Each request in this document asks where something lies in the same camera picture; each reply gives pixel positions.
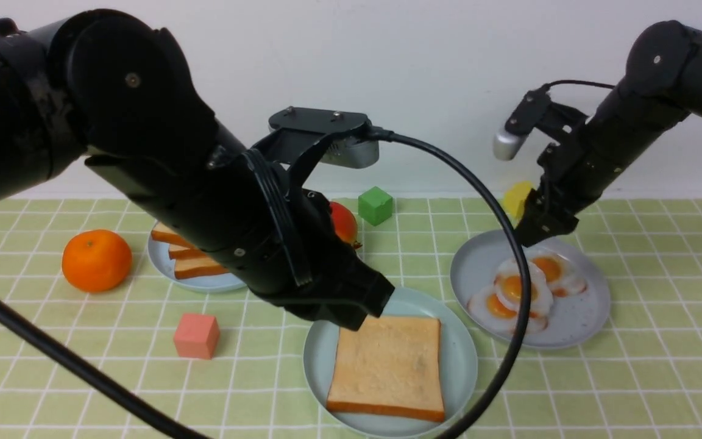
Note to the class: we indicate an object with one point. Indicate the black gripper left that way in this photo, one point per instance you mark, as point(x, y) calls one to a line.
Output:
point(342, 289)

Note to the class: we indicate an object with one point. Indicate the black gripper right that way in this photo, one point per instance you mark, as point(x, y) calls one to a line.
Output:
point(574, 177)

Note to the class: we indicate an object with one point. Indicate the toast slice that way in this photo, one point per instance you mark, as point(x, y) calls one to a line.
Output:
point(178, 252)
point(389, 367)
point(161, 233)
point(197, 267)

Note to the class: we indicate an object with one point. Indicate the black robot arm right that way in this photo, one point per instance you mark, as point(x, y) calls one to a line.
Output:
point(662, 86)

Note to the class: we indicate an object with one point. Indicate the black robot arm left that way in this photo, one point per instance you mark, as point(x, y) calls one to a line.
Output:
point(104, 86)

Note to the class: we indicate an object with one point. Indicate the yellow cube block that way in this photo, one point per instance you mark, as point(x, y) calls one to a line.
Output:
point(514, 199)

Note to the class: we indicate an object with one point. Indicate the green cube block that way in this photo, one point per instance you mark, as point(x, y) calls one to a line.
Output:
point(375, 206)

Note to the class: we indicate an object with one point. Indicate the salmon pink cube block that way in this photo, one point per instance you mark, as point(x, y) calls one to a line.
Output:
point(196, 336)

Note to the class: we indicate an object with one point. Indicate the light blue bread plate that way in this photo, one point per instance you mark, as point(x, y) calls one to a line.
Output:
point(158, 255)

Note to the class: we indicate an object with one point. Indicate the orange mandarin fruit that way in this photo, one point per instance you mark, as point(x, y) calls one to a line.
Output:
point(96, 261)

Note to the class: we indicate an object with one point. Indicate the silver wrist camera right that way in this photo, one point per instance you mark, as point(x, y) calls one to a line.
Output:
point(536, 111)

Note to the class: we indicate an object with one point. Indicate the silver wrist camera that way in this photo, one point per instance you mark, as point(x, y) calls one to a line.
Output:
point(536, 111)
point(301, 138)

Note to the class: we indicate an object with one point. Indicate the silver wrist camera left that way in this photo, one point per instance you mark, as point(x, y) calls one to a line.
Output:
point(301, 138)

